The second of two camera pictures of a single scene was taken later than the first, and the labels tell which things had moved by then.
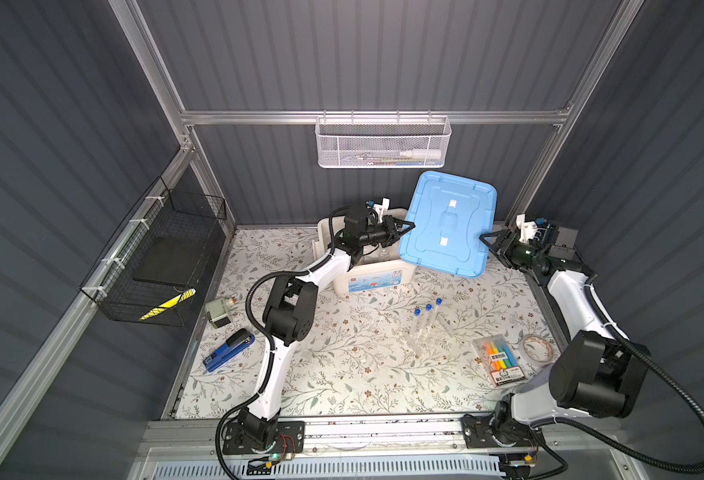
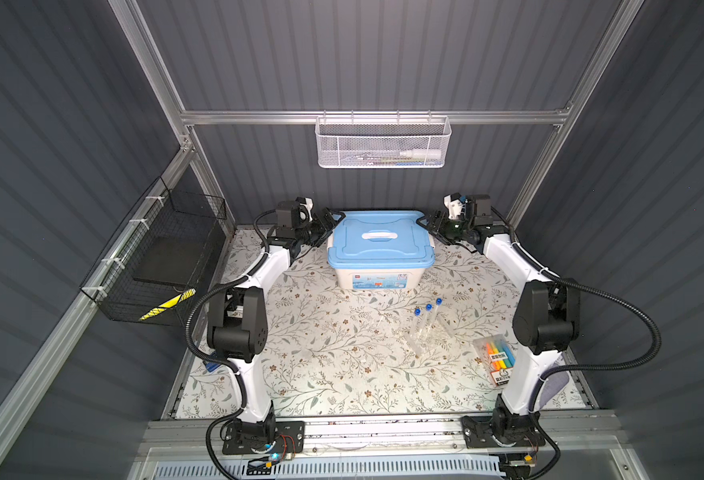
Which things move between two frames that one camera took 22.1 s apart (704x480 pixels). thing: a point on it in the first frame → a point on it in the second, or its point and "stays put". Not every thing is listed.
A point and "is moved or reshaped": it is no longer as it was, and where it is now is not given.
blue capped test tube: (438, 302) stays put
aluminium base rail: (193, 440) stays put
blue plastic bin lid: (450, 214) is moved or reshaped
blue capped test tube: (417, 324) stays put
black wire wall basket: (153, 273) stays put
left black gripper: (391, 235) → (323, 229)
